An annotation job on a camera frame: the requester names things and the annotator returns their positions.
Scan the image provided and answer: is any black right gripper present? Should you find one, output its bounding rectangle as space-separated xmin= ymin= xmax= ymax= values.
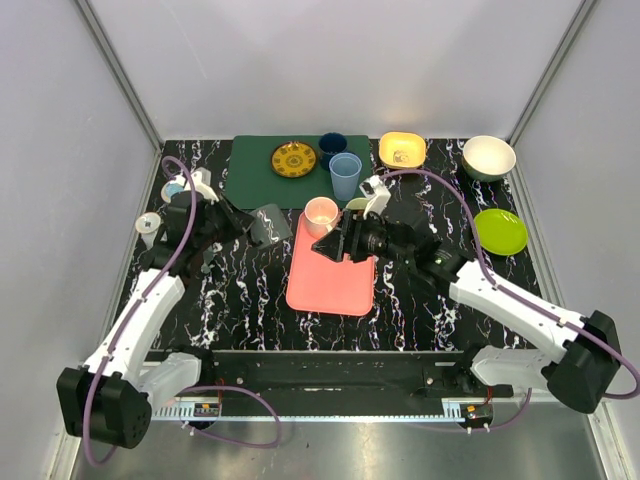
xmin=311 ymin=209 xmax=413 ymax=266

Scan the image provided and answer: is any pink and white mug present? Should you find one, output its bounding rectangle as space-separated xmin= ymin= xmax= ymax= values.
xmin=304 ymin=197 xmax=339 ymax=239

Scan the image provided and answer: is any sage green mug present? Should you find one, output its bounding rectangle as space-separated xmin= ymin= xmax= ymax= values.
xmin=345 ymin=198 xmax=369 ymax=211

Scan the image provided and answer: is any dark grey mug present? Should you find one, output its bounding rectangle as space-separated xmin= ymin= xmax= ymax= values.
xmin=248 ymin=204 xmax=292 ymax=249

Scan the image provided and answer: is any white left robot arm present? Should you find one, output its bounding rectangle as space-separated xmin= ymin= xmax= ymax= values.
xmin=56 ymin=193 xmax=255 ymax=449

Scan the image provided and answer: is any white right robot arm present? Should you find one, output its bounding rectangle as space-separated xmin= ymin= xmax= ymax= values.
xmin=312 ymin=211 xmax=621 ymax=414

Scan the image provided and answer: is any light blue glazed mug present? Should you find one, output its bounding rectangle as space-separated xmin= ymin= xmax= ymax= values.
xmin=160 ymin=181 xmax=185 ymax=204

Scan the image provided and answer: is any white grey mug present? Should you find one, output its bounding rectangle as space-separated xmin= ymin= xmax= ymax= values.
xmin=135 ymin=212 xmax=162 ymax=249

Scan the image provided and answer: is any pink plastic tray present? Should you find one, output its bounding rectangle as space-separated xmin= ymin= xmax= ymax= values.
xmin=286 ymin=213 xmax=376 ymax=316

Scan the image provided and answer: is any light blue plastic cup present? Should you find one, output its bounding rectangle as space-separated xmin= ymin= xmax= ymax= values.
xmin=329 ymin=152 xmax=362 ymax=201

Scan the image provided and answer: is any yellow patterned plate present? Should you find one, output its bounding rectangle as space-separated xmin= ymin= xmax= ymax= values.
xmin=270 ymin=141 xmax=318 ymax=178

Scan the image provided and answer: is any dark blue cup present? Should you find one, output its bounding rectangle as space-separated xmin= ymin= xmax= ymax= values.
xmin=318 ymin=132 xmax=348 ymax=170

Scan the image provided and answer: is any yellow square bowl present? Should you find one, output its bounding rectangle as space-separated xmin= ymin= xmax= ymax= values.
xmin=378 ymin=132 xmax=427 ymax=169

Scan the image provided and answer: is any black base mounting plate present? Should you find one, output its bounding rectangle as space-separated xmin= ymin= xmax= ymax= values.
xmin=144 ymin=349 xmax=516 ymax=419

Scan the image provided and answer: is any lime green plate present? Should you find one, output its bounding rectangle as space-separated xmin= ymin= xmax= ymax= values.
xmin=474 ymin=208 xmax=528 ymax=256

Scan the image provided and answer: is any white round bowl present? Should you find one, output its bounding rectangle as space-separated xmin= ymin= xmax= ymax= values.
xmin=462 ymin=135 xmax=517 ymax=183

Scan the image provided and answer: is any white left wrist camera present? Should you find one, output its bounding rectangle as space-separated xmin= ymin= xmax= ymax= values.
xmin=171 ymin=168 xmax=219 ymax=203

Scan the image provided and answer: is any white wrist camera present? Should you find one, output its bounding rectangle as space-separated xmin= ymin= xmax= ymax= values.
xmin=359 ymin=175 xmax=391 ymax=217
xmin=171 ymin=168 xmax=219 ymax=203

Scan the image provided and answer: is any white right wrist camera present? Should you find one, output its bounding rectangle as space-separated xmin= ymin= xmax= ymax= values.
xmin=359 ymin=175 xmax=391 ymax=217

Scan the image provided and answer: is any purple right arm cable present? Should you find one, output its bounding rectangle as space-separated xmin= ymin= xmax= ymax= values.
xmin=377 ymin=168 xmax=640 ymax=434

